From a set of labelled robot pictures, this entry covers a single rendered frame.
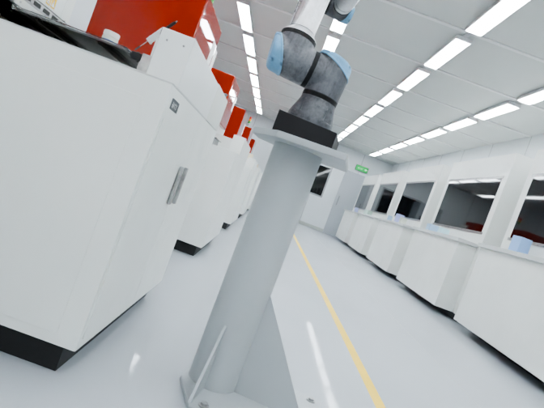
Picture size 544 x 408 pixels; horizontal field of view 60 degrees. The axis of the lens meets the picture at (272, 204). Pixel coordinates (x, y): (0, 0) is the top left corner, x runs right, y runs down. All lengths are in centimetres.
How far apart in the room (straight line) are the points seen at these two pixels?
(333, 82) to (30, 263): 99
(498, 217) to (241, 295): 461
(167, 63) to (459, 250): 479
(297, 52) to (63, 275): 91
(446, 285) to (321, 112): 447
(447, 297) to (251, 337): 442
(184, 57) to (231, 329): 80
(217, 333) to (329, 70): 87
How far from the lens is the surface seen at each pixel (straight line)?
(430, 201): 782
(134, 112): 126
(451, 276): 575
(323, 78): 148
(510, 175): 584
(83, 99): 131
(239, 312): 146
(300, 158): 141
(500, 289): 463
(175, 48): 134
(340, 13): 201
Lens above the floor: 65
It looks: 1 degrees down
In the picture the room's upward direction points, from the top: 20 degrees clockwise
